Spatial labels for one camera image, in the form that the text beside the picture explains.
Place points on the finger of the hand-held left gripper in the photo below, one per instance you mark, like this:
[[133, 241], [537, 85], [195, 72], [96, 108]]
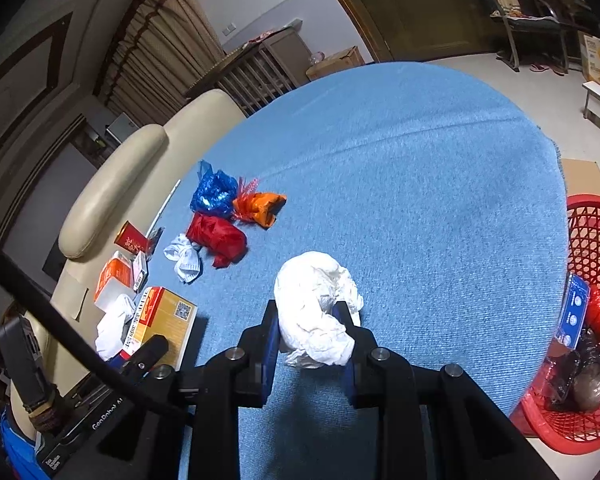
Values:
[[147, 352]]

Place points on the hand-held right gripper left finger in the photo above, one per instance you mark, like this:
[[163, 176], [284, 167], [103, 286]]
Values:
[[272, 360]]

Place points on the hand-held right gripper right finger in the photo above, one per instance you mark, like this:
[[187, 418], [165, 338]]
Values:
[[350, 380]]

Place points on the yellow and red medicine box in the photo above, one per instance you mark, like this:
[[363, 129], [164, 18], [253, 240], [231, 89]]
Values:
[[162, 315]]

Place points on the large white paper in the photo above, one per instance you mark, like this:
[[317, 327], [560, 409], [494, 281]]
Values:
[[315, 300]]

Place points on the red plastic bag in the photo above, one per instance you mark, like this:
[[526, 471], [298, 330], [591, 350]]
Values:
[[215, 235]]

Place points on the orange plastic bag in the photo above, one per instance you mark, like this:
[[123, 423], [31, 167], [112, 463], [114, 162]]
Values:
[[260, 207]]

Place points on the blue plastic bag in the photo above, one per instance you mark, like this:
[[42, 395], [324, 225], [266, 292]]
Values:
[[212, 195]]

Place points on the blue printed foil package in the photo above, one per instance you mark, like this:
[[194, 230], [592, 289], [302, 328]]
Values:
[[575, 305]]

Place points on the red plastic basket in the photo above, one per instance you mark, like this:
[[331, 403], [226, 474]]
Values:
[[587, 230]]

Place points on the folded white tissues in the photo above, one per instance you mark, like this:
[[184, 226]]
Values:
[[112, 330]]

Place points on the white medicine box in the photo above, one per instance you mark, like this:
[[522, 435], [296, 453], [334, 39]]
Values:
[[140, 272]]

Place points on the orange tissue pack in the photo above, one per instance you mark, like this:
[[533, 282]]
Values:
[[111, 275]]

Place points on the white and blue face mask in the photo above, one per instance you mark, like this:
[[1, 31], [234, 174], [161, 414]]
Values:
[[185, 260]]

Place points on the dark snack packet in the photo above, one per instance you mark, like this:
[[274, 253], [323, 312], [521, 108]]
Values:
[[155, 242]]

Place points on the red paper cup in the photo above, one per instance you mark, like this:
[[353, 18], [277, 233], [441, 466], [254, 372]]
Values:
[[131, 240]]

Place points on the white stick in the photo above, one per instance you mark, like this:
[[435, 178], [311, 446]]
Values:
[[166, 205]]

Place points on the beige leather sofa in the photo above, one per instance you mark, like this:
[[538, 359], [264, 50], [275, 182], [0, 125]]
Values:
[[115, 180]]

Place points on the grey metal box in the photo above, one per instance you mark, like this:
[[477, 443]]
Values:
[[122, 127]]

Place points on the brown round lump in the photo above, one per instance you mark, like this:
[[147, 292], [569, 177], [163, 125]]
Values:
[[592, 387]]

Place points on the wooden slatted cabinet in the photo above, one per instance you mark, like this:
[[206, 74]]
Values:
[[260, 75]]

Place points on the brown cardboard box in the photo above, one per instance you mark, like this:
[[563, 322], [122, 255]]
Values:
[[335, 62]]

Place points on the brown curtain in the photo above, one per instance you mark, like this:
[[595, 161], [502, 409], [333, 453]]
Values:
[[165, 45]]

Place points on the flat cardboard sheet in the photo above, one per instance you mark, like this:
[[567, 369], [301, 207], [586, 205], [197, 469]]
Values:
[[582, 177]]

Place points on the pink slipper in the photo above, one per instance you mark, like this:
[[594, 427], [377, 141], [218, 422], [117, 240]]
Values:
[[557, 71], [539, 67]]

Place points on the wooden double door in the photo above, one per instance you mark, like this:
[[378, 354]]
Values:
[[405, 5]]

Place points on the black metal chair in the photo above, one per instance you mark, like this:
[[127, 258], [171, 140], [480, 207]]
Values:
[[530, 22]]

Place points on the yellow printed carton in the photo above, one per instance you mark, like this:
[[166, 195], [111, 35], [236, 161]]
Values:
[[597, 57]]

